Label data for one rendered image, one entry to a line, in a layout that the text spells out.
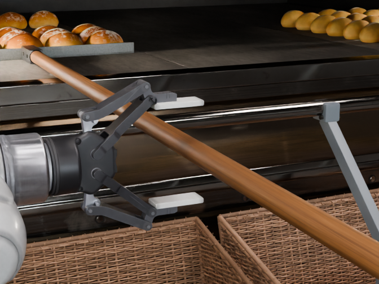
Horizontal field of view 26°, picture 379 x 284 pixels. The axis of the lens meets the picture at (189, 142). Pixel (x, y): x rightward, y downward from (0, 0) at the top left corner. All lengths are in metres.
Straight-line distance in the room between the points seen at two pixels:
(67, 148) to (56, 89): 0.69
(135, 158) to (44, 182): 0.80
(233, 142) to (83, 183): 0.88
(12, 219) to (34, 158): 0.19
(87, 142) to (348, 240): 0.40
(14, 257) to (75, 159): 0.24
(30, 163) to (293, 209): 0.33
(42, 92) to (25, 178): 0.72
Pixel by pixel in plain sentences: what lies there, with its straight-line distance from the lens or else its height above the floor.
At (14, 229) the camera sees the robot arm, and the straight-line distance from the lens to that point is 0.83.
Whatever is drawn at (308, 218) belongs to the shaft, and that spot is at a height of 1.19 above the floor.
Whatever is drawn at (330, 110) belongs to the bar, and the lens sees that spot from 1.54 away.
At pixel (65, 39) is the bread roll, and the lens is 2.09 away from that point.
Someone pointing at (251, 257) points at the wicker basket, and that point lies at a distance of 1.78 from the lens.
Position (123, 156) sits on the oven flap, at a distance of 1.79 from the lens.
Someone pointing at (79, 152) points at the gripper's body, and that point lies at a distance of 1.03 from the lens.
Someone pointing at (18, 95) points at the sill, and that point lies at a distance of 1.70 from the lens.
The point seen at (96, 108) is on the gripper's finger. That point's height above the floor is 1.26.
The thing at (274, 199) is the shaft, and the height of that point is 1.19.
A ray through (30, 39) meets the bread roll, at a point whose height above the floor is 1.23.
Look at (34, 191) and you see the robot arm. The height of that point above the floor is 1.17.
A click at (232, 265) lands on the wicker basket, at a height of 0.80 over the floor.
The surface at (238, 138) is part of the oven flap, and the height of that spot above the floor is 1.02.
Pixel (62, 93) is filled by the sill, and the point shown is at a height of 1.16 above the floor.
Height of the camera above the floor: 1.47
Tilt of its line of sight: 14 degrees down
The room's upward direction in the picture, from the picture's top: straight up
